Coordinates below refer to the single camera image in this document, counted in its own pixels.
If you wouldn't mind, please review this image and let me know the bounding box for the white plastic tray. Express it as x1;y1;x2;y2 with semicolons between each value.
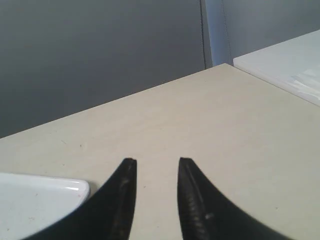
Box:
0;172;90;240

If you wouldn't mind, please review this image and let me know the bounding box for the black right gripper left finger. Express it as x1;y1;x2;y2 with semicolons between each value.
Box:
28;158;137;240

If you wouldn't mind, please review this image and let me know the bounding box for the white side table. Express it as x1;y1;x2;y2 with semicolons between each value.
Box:
233;30;320;106

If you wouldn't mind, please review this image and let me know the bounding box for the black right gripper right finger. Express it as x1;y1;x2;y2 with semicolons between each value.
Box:
177;157;273;240

